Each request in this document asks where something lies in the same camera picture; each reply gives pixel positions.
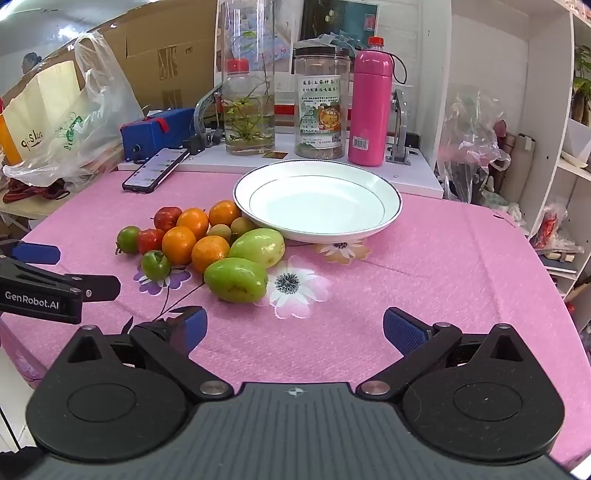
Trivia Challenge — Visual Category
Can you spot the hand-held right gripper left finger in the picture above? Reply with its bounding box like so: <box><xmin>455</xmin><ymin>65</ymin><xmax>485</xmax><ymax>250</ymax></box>
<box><xmin>62</xmin><ymin>305</ymin><xmax>234</xmax><ymax>401</ymax></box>

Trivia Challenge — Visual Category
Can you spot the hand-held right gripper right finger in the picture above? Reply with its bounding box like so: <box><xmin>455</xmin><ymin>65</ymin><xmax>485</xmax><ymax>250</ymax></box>
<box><xmin>355</xmin><ymin>307</ymin><xmax>532</xmax><ymax>401</ymax></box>

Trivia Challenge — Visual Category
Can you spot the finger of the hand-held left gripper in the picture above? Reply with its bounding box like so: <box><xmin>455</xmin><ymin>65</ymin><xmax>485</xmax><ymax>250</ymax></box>
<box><xmin>0</xmin><ymin>257</ymin><xmax>122</xmax><ymax>302</ymax></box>
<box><xmin>0</xmin><ymin>240</ymin><xmax>62</xmax><ymax>266</ymax></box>

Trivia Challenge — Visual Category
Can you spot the green tomato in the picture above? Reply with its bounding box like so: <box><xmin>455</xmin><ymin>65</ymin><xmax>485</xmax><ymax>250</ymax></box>
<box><xmin>141</xmin><ymin>250</ymin><xmax>171</xmax><ymax>281</ymax></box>
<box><xmin>115</xmin><ymin>226</ymin><xmax>142</xmax><ymax>256</ymax></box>

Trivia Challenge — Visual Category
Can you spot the large green jujube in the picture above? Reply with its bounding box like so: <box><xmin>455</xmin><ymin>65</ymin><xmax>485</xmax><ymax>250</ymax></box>
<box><xmin>204</xmin><ymin>257</ymin><xmax>269</xmax><ymax>304</ymax></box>
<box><xmin>228</xmin><ymin>228</ymin><xmax>286</xmax><ymax>269</ymax></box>

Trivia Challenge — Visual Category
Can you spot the red tomato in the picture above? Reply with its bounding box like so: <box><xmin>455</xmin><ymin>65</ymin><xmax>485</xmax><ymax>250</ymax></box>
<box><xmin>137</xmin><ymin>228</ymin><xmax>166</xmax><ymax>254</ymax></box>
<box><xmin>153</xmin><ymin>206</ymin><xmax>184</xmax><ymax>232</ymax></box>

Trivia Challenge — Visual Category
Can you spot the orange tangerine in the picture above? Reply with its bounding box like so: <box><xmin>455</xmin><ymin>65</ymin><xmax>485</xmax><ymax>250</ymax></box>
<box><xmin>161</xmin><ymin>226</ymin><xmax>198</xmax><ymax>266</ymax></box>
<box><xmin>176</xmin><ymin>208</ymin><xmax>210</xmax><ymax>241</ymax></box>
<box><xmin>208</xmin><ymin>199</ymin><xmax>242</xmax><ymax>227</ymax></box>
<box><xmin>191</xmin><ymin>235</ymin><xmax>230</xmax><ymax>274</ymax></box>

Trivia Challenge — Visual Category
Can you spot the white plate with dark rim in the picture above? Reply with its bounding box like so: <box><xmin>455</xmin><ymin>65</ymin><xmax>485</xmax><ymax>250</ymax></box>
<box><xmin>232</xmin><ymin>159</ymin><xmax>403</xmax><ymax>243</ymax></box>

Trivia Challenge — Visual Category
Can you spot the pink floral tablecloth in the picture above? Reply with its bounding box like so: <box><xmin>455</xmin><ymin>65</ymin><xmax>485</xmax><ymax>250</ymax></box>
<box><xmin>0</xmin><ymin>171</ymin><xmax>591</xmax><ymax>467</ymax></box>

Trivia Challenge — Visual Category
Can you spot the dark red cloth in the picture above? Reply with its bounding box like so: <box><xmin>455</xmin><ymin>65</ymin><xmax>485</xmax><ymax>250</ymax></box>
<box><xmin>2</xmin><ymin>178</ymin><xmax>70</xmax><ymax>204</ymax></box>

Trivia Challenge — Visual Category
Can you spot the beige tote bag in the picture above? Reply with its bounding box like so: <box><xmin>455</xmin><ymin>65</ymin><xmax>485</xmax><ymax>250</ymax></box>
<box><xmin>0</xmin><ymin>62</ymin><xmax>93</xmax><ymax>167</ymax></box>

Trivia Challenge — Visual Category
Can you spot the black smartphone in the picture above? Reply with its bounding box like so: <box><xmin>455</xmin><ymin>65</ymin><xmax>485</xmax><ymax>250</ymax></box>
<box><xmin>122</xmin><ymin>148</ymin><xmax>191</xmax><ymax>192</ymax></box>

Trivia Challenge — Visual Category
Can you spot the blue box device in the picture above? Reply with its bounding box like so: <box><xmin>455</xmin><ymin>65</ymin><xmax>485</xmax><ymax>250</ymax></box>
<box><xmin>120</xmin><ymin>107</ymin><xmax>204</xmax><ymax>163</ymax></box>

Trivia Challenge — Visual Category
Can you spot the clear plastic bag green print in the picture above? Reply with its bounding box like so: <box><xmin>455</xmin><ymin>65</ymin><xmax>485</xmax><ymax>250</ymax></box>
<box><xmin>2</xmin><ymin>32</ymin><xmax>144</xmax><ymax>185</ymax></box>

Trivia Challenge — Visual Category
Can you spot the red packaged item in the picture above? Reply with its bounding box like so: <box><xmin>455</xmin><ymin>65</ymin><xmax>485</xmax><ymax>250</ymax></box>
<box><xmin>533</xmin><ymin>205</ymin><xmax>568</xmax><ymax>250</ymax></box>

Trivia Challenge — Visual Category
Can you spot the silver metal lever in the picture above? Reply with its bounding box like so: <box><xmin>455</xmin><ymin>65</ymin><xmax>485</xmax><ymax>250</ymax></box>
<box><xmin>385</xmin><ymin>88</ymin><xmax>413</xmax><ymax>166</ymax></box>

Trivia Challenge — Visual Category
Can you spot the crumpled clear plastic bag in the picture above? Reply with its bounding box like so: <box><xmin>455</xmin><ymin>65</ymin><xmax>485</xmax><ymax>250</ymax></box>
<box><xmin>436</xmin><ymin>88</ymin><xmax>512</xmax><ymax>204</ymax></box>

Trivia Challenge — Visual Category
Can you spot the pink thermos bottle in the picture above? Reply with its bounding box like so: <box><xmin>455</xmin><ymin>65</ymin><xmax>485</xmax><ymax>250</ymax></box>
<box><xmin>347</xmin><ymin>37</ymin><xmax>408</xmax><ymax>167</ymax></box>

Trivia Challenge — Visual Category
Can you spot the red-capped bottle with plant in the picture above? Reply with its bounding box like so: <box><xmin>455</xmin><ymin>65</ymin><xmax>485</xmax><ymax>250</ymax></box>
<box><xmin>222</xmin><ymin>58</ymin><xmax>276</xmax><ymax>156</ymax></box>

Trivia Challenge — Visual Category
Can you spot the cardboard box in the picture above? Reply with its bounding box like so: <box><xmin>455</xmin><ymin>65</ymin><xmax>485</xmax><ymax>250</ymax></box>
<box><xmin>0</xmin><ymin>0</ymin><xmax>219</xmax><ymax>116</ymax></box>

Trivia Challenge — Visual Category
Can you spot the clear plastic jar with label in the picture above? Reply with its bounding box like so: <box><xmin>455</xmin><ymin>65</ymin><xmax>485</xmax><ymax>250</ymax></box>
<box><xmin>292</xmin><ymin>41</ymin><xmax>352</xmax><ymax>160</ymax></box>

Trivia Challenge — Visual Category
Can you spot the white shelf unit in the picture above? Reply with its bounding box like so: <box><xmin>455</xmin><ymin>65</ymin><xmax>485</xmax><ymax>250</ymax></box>
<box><xmin>501</xmin><ymin>0</ymin><xmax>591</xmax><ymax>333</ymax></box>

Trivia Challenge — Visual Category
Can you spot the tall glass vase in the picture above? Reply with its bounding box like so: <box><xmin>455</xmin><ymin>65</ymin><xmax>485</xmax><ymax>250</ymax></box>
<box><xmin>216</xmin><ymin>0</ymin><xmax>277</xmax><ymax>139</ymax></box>

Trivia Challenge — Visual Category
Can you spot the potted green plant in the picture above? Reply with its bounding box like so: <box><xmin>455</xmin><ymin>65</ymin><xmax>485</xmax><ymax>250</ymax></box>
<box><xmin>573</xmin><ymin>44</ymin><xmax>591</xmax><ymax>125</ymax></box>

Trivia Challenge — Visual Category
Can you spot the grey metal handle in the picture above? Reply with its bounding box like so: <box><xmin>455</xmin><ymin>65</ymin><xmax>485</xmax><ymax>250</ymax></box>
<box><xmin>194</xmin><ymin>85</ymin><xmax>227</xmax><ymax>148</ymax></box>

